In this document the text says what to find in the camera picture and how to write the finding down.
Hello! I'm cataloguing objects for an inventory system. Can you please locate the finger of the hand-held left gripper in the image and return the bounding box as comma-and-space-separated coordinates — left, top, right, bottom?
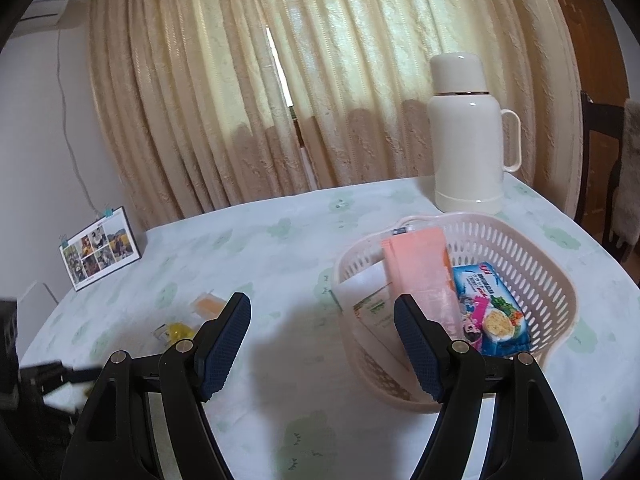
19, 361, 103, 397

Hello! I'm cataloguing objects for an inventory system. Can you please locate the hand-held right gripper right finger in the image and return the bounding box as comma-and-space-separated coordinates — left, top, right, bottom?
393, 293, 583, 480

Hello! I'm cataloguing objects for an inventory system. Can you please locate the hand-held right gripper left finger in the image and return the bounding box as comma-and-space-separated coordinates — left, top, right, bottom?
60, 291, 252, 480

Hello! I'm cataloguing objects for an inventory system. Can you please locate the yellow jelly cup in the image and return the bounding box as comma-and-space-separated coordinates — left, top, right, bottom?
152, 322, 199, 346

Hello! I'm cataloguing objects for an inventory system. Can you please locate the pink cartoon candy packet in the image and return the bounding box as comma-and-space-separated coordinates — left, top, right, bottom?
457, 294, 494, 352

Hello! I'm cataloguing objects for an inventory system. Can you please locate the pink snack packet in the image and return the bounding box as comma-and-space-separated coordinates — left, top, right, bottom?
381, 227, 463, 343

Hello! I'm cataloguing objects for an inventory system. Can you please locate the blue noodle packet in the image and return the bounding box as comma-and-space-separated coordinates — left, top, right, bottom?
452, 261, 532, 358

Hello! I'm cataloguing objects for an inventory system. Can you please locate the pink plastic basket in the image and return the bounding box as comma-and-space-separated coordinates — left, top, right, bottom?
331, 212, 578, 416

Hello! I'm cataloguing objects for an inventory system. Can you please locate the orange jelly cup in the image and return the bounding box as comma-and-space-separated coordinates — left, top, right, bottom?
190, 292, 229, 321

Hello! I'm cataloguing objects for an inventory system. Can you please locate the cream thermos jug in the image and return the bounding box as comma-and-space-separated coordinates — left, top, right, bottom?
426, 53, 524, 214

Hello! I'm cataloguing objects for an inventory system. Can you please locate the beige patterned curtain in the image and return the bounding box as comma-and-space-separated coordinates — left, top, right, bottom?
265, 0, 586, 211
82, 0, 321, 231

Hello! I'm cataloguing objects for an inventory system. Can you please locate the grey furry cloth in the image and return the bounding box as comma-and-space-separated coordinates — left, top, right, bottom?
612, 97, 640, 251

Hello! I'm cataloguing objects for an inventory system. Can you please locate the dark wooden chair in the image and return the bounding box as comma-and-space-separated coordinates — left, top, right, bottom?
572, 91, 640, 263

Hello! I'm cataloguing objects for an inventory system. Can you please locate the white air conditioner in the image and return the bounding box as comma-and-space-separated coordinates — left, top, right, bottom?
19, 0, 82, 28

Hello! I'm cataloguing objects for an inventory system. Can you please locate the brown wooden door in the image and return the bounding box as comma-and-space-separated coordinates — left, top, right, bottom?
542, 0, 632, 221

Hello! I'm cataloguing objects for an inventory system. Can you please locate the photo collage frame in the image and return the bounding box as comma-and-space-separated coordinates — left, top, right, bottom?
59, 207, 143, 292

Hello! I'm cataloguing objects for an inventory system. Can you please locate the thin wall cable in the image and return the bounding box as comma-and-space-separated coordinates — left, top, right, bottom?
54, 30, 109, 213

